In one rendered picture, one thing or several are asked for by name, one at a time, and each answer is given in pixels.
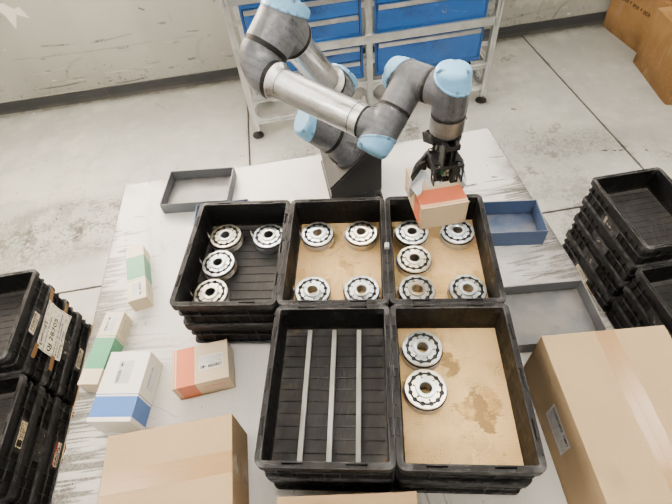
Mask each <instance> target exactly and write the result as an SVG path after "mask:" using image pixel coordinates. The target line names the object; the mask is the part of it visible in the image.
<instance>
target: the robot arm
mask: <svg viewBox="0 0 672 504"><path fill-rule="evenodd" d="M309 16H310V9H309V8H308V7H307V6H306V5H305V4H304V3H302V2H301V1H300V0H261V4H260V6H259V8H258V10H257V12H256V14H255V16H254V18H253V20H252V22H251V25H250V27H249V29H248V31H247V33H246V35H245V37H244V38H243V40H242V42H241V45H240V50H239V61H240V66H241V69H242V72H243V74H244V76H245V78H246V80H247V82H248V83H249V85H250V86H251V87H252V88H253V89H254V90H255V91H256V92H257V93H258V94H259V95H261V96H262V97H264V98H266V99H268V100H270V101H278V100H280V101H282V102H284V103H286V104H288V105H290V106H292V107H294V108H296V109H298V112H297V115H296V118H295V122H294V130H295V133H296V134H297V136H299V137H300V138H302V139H303V140H304V141H305V142H308V143H309V144H311V145H313V146H314V147H316V148H318V149H319V150H321V151H323V152H324V153H326V154H327V155H328V157H329V158H330V159H331V161H332V162H333V163H334V164H335V165H336V166H338V167H339V168H342V169H343V168H347V167H349V166H351V165H352V164H353V163H354V162H355V161H356V160H357V159H358V158H359V156H360V154H361V153H362V150H363V151H365V152H366V153H368V154H370V155H372V156H374V157H376V158H378V159H385V158H386V157H387V156H388V155H389V153H390V152H391V150H392V149H393V147H394V145H396V143H397V139H398V138H399V136H400V134H401V132H402V130H403V128H404V127H405V125H406V123H407V121H408V119H409V118H410V116H411V114H412V112H413V110H414V109H415V107H416V105H417V103H418V101H420V102H422V103H425V104H429V105H431V106H432V107H431V115H430V125H429V129H428V130H426V131H425V132H422V136H423V142H426V143H428V144H431V145H432V148H428V150H427V151H426V152H425V153H424V154H423V156H422V157H421V158H420V159H419V160H418V161H417V162H416V164H415V165H414V167H413V170H412V173H411V178H410V181H409V186H408V196H409V197H411V196H412V194H413V193H415V194H416V195H417V196H419V195H420V194H421V193H422V190H423V183H424V181H425V180H426V178H427V176H428V172H427V171H426V169H427V168H428V169H431V170H430V171H431V178H430V181H431V183H432V186H434V183H435V182H438V181H442V182H446V181H448V180H449V182H450V183H456V182H457V180H458V181H459V183H460V184H461V186H462V188H464V187H465V186H466V187H467V188H468V186H467V183H466V175H465V171H464V167H465V164H464V160H463V158H462V156H461V155H460V154H459V153H458V150H460V149H461V144H460V140H461V138H462V133H463V131H464V125H465V120H467V116H466V114H467V108H468V102H469V96H470V93H471V90H472V74H473V70H472V67H471V66H470V65H469V64H468V63H467V62H465V61H463V60H460V59H457V60H453V59H447V60H444V61H442V62H440V63H439V64H438V65H437V66H436V67H435V66H432V65H429V64H426V63H423V62H420V61H417V60H416V59H414V58H408V57H404V56H394V57H393V58H391V59H390V60H389V61H388V63H387V64H386V66H385V68H384V73H383V75H382V83H383V86H384V87H385V88H386V90H385V92H384V94H383V96H382V98H381V100H380V101H379V103H378V105H377V107H376V108H374V107H372V106H370V105H368V104H366V103H363V102H361V101H359V100H357V99H354V98H352V96H353V95H354V93H355V90H356V88H357V85H358V82H357V79H356V77H355V75H354V74H353V73H351V72H350V70H348V69H347V68H346V67H344V66H342V65H340V64H337V63H332V64H331V63H330V62H329V61H328V59H327V58H326V57H325V55H324V54H323V53H322V51H321V50H320V49H319V47H318V46H317V45H316V43H315V42H314V41H313V39H312V32H311V28H310V26H309V24H308V23H307V20H308V19H309V18H310V17H309ZM287 60H289V61H290V62H291V63H292V64H293V65H294V66H295V67H296V68H297V69H298V70H299V71H300V73H301V74H302V75H303V76H302V75H300V74H298V73H295V72H293V71H291V70H290V69H289V67H288V65H287V64H286V62H287ZM432 175H433V178H432Z"/></svg>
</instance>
